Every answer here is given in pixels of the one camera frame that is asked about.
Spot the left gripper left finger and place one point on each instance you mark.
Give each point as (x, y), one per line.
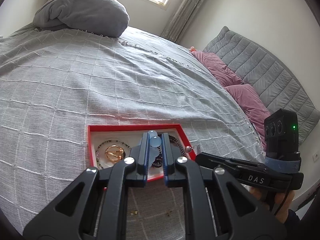
(143, 158)

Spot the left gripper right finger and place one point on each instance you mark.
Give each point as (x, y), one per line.
(168, 160)

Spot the red open box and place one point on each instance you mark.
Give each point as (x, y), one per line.
(110, 144)

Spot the pink pillow near headboard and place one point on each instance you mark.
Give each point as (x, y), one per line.
(249, 101)

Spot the grey quilted headboard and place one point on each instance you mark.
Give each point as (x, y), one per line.
(275, 84)

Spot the pink pillow near window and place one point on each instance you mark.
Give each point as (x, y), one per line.
(224, 75)

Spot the grey checked bedspread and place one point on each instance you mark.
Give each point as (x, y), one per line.
(54, 84)

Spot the grey curtain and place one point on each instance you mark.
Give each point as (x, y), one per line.
(181, 19)

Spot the grey folded duvet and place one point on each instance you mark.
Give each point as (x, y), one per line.
(101, 17)

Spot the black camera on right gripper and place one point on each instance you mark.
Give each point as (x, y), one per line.
(282, 142)

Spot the white wall socket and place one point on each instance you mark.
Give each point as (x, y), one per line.
(316, 156)

